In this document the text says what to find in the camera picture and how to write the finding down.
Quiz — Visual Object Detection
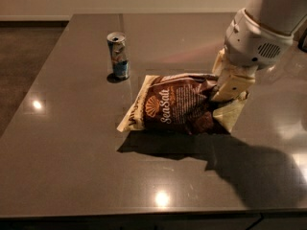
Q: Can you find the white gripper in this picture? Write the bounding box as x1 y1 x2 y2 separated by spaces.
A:
211 9 294 103

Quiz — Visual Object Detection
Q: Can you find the brown Sea Salt chip bag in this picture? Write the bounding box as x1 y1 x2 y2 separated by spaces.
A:
117 74 248 135

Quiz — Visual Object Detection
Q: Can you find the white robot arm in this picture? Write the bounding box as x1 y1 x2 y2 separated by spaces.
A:
212 0 307 102

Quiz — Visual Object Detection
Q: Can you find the blue silver drink can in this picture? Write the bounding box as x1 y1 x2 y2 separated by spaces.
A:
106 32 130 80

